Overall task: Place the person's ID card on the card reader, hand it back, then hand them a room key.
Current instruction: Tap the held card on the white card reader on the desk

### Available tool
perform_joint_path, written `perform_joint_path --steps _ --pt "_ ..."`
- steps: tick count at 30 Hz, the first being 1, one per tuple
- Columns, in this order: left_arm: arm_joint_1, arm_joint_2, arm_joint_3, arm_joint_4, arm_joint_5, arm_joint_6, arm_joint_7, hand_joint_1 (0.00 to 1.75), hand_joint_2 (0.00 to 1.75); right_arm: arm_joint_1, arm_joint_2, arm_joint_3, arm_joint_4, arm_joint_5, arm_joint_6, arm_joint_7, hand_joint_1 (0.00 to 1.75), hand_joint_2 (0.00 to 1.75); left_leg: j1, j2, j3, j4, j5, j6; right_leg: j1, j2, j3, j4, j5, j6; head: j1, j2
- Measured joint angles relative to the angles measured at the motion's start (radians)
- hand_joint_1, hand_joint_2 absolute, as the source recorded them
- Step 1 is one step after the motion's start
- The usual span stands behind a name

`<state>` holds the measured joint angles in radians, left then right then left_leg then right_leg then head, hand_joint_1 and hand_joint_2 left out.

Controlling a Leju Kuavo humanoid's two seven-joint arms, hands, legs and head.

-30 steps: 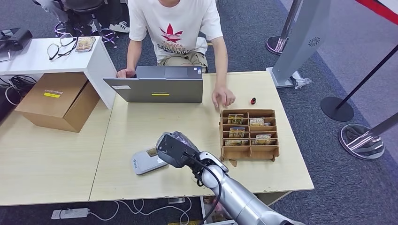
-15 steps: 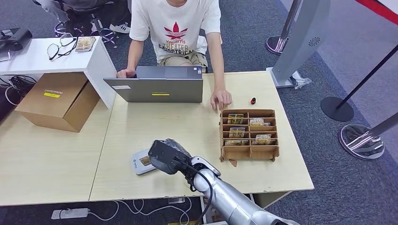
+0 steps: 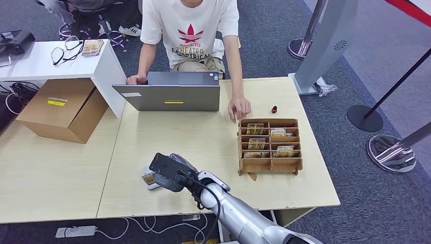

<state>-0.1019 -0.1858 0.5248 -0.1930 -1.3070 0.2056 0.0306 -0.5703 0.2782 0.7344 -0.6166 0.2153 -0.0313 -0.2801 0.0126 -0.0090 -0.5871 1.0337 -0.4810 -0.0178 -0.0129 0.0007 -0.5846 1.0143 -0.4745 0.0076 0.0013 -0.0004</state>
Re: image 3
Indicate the grey laptop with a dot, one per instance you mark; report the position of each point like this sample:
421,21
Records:
168,97

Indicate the person's left hand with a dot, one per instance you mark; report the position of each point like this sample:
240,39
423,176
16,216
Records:
239,107

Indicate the stack of golden cards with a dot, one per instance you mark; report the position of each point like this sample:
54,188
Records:
91,47

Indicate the grey table bracket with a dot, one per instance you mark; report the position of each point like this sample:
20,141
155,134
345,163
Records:
191,218

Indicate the person's right forearm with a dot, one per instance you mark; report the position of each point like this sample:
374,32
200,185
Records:
146,59

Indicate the black desk device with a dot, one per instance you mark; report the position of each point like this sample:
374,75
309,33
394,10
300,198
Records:
17,42

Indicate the person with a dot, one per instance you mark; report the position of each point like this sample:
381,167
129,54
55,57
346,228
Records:
57,8
188,33

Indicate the person's left forearm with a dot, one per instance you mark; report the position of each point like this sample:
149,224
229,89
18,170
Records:
235,67

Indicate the small red black object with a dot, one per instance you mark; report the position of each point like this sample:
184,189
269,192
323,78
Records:
274,109

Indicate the golden HOTEL print key card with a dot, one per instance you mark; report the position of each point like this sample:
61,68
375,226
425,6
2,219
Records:
285,151
278,132

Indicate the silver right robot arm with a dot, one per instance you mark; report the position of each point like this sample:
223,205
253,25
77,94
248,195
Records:
242,219

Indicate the grey kiosk stand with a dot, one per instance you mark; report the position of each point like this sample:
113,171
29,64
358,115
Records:
323,43

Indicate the brown cardboard box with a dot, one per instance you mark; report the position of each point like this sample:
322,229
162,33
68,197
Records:
60,111

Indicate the crumpled clear plastic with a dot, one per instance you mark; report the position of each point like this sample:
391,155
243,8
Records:
325,88

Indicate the white power strip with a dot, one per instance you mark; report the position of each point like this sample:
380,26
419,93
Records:
75,231

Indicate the black rimmed eyeglasses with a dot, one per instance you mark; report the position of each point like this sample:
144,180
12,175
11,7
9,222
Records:
57,55

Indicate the golden landscape key card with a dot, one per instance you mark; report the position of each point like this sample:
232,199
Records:
255,129
256,155
256,144

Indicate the person's right hand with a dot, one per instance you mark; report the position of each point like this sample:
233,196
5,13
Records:
136,79

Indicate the yellow floor tape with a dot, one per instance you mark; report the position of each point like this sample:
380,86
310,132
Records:
198,242

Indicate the small cardboard scrap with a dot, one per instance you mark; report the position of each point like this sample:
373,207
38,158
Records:
252,176

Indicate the black stanchion post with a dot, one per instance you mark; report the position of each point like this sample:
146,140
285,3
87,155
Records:
365,118

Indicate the white side table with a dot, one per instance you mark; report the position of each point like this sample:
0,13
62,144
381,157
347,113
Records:
30,67

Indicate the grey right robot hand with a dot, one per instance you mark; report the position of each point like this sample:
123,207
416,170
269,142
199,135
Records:
168,185

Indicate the black office chair base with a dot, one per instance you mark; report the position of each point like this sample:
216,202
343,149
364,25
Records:
104,27

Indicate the grey card reader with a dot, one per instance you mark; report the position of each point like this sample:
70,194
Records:
153,187

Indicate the wooden card holder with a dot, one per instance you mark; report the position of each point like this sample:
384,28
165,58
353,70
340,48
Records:
269,166

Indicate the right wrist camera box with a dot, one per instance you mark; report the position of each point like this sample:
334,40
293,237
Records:
166,166

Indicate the red barrier belt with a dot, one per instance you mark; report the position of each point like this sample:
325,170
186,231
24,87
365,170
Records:
410,10

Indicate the chrome stanchion post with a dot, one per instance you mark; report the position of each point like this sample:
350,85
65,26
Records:
299,50
390,155

